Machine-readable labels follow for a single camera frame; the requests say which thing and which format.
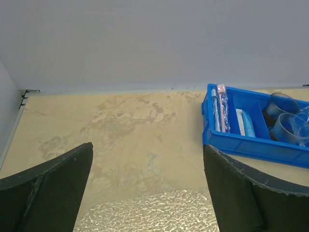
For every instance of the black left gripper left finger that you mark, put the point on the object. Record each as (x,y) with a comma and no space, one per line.
(46,197)

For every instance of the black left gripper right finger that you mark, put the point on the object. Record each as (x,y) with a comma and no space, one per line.
(248,200)

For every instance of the glass cup with brown band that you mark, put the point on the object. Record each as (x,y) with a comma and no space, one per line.
(278,103)

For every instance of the clear textured glass tray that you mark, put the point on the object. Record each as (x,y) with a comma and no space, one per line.
(175,211)

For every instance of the light blue toothpaste tube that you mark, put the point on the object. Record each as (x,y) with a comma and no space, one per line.
(248,125)

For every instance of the pink wrapped toothbrush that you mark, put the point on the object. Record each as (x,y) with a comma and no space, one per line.
(223,103)

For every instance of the white toothpaste tube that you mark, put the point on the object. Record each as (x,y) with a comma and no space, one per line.
(240,122)

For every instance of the blue wrapped toothbrush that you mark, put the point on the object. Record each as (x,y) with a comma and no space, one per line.
(215,110)

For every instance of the blue plastic divided bin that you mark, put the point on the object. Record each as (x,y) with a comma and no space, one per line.
(260,147)

